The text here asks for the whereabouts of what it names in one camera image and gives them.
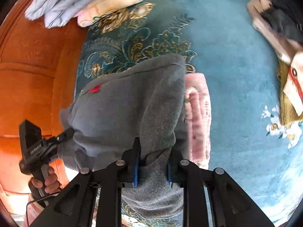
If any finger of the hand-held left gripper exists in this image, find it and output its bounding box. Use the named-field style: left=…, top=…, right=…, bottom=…
left=55, top=128, right=76, bottom=145

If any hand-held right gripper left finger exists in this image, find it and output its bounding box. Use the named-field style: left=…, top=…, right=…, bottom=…
left=30, top=137, right=142, bottom=227

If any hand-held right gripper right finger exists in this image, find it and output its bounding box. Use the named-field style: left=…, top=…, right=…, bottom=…
left=167, top=148, right=276, bottom=227

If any grey sweater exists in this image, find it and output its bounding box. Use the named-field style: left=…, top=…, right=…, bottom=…
left=58, top=53, right=190, bottom=219

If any person's left hand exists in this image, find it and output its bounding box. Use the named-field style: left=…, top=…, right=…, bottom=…
left=28, top=167, right=61, bottom=194

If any folded pink garment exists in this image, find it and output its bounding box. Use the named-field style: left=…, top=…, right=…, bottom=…
left=183, top=73, right=211, bottom=169

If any orange wooden headboard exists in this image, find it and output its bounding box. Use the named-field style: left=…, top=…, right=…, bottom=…
left=0, top=0, right=89, bottom=218

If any teal floral blanket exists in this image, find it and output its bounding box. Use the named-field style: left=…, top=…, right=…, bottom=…
left=64, top=0, right=303, bottom=227

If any rolled light blue quilt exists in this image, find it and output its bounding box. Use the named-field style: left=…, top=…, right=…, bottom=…
left=25, top=0, right=112, bottom=29

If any olive knitted sweater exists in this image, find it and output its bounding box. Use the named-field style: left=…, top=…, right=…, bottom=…
left=277, top=59, right=303, bottom=127

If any pink car-print garment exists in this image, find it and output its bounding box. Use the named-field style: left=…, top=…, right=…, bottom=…
left=247, top=0, right=303, bottom=116

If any black fleece-lined garment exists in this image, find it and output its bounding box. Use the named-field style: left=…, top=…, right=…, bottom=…
left=260, top=0, right=303, bottom=44

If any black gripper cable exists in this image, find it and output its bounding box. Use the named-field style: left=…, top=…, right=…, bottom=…
left=26, top=193, right=59, bottom=226

